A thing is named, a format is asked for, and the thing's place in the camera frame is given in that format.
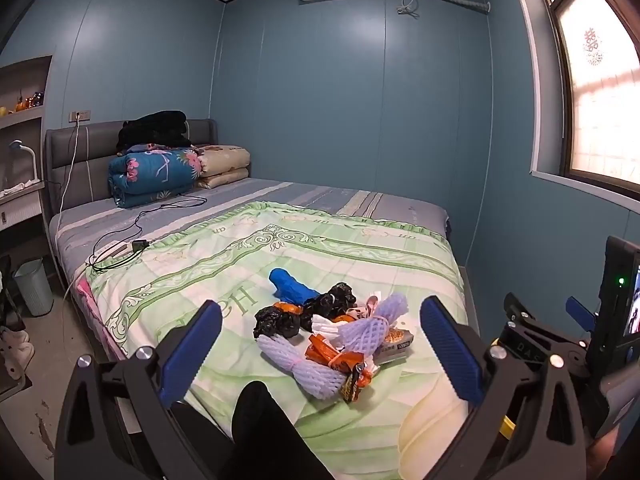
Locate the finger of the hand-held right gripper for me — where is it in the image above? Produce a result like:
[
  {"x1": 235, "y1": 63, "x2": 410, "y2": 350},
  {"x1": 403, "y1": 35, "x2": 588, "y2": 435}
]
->
[
  {"x1": 502, "y1": 291, "x2": 590, "y2": 352},
  {"x1": 566, "y1": 296, "x2": 598, "y2": 333}
]

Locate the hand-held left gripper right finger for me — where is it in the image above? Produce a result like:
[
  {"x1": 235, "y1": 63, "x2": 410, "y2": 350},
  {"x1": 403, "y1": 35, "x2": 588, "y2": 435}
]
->
[{"x1": 419, "y1": 296, "x2": 588, "y2": 480}]

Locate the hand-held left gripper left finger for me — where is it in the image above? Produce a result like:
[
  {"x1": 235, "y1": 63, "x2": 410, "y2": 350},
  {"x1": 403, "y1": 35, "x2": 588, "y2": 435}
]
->
[{"x1": 54, "y1": 300, "x2": 236, "y2": 480}]

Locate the small printed carton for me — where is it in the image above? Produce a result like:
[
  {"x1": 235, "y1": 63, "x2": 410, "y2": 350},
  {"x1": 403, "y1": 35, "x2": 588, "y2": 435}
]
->
[{"x1": 375, "y1": 330, "x2": 416, "y2": 366}]

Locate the black plastic bag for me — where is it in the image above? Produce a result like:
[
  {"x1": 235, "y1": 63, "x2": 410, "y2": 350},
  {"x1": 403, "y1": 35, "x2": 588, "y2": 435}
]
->
[
  {"x1": 301, "y1": 282, "x2": 357, "y2": 320},
  {"x1": 253, "y1": 304, "x2": 302, "y2": 339}
]

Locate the yellow rimmed bin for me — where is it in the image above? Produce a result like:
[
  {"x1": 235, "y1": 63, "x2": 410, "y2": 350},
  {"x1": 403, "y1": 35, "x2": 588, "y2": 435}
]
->
[{"x1": 489, "y1": 338, "x2": 517, "y2": 438}]

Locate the orange dark-print snack wrapper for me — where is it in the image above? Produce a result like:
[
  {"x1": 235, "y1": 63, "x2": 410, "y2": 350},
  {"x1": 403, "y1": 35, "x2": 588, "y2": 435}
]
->
[{"x1": 339, "y1": 362, "x2": 381, "y2": 404}]

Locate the blue bag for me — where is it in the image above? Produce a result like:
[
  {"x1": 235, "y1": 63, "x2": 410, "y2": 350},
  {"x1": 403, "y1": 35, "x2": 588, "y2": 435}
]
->
[{"x1": 269, "y1": 268, "x2": 321, "y2": 306}]

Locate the white tissue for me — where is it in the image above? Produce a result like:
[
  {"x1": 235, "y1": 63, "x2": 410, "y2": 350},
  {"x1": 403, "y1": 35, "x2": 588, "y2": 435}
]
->
[{"x1": 312, "y1": 315, "x2": 351, "y2": 348}]

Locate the orange striped snack wrapper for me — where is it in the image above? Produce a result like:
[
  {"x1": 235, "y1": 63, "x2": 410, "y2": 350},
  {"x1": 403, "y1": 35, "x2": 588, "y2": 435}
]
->
[{"x1": 306, "y1": 334, "x2": 366, "y2": 376}]

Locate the green patterned quilt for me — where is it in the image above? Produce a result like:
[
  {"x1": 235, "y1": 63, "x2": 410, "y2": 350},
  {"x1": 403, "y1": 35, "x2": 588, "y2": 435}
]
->
[{"x1": 82, "y1": 201, "x2": 473, "y2": 480}]

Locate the grey-blue waste basket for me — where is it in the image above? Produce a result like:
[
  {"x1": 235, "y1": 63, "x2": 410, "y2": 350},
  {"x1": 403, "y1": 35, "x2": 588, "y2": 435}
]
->
[{"x1": 12, "y1": 258, "x2": 54, "y2": 317}]

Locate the white slipper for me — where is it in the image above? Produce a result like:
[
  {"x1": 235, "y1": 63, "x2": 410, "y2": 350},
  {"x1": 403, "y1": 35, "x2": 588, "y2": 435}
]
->
[
  {"x1": 0, "y1": 327, "x2": 28, "y2": 356},
  {"x1": 0, "y1": 342, "x2": 36, "y2": 381}
]

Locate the blue floral folded quilt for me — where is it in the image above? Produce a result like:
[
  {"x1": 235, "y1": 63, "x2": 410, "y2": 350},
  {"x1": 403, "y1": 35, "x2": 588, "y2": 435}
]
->
[{"x1": 107, "y1": 147, "x2": 201, "y2": 209}]

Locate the beige folded quilt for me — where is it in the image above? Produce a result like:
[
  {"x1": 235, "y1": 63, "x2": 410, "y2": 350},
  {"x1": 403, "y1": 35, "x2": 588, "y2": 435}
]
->
[{"x1": 192, "y1": 144, "x2": 251, "y2": 190}]

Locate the bed with striped sheet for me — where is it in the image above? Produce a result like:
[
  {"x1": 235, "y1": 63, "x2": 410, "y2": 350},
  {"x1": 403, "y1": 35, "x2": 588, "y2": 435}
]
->
[{"x1": 48, "y1": 177, "x2": 478, "y2": 480}]

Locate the grey padded headboard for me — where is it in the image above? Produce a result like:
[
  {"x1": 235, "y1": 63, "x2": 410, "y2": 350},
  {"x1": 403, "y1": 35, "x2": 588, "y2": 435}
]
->
[{"x1": 45, "y1": 119, "x2": 217, "y2": 231}]

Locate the black clothing pile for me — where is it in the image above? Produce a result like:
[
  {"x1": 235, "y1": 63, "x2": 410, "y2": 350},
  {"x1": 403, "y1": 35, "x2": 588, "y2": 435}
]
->
[{"x1": 116, "y1": 110, "x2": 193, "y2": 153}]

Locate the brown framed window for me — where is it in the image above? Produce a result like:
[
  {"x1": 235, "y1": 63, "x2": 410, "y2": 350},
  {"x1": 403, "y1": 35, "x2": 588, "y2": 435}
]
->
[{"x1": 530, "y1": 0, "x2": 640, "y2": 186}]

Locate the white cloth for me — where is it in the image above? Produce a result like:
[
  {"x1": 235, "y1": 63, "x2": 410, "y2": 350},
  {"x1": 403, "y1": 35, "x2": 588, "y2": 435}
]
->
[{"x1": 0, "y1": 179, "x2": 43, "y2": 198}]

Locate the white desk lamp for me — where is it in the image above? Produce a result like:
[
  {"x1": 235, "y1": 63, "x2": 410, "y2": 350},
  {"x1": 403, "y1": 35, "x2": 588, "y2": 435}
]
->
[{"x1": 9, "y1": 139, "x2": 42, "y2": 186}]

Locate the red paper window cutting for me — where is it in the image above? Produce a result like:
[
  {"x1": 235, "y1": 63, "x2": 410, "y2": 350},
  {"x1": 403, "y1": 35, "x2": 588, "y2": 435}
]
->
[{"x1": 582, "y1": 30, "x2": 603, "y2": 66}]

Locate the wrapped air conditioner pipe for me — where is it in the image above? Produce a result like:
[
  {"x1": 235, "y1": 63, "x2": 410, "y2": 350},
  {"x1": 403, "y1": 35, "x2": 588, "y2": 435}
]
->
[{"x1": 397, "y1": 0, "x2": 491, "y2": 13}]

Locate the black cable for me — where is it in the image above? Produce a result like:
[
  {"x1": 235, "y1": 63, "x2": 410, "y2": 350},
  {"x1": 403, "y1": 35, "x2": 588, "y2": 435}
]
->
[{"x1": 92, "y1": 195, "x2": 208, "y2": 268}]

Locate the white charging cable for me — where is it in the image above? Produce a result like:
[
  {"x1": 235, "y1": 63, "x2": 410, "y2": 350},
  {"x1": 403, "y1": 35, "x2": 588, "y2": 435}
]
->
[{"x1": 47, "y1": 112, "x2": 128, "y2": 306}]

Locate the white wall shelf unit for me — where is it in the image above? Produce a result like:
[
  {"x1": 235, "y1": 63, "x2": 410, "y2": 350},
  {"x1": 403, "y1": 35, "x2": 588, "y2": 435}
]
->
[{"x1": 0, "y1": 55, "x2": 53, "y2": 231}]

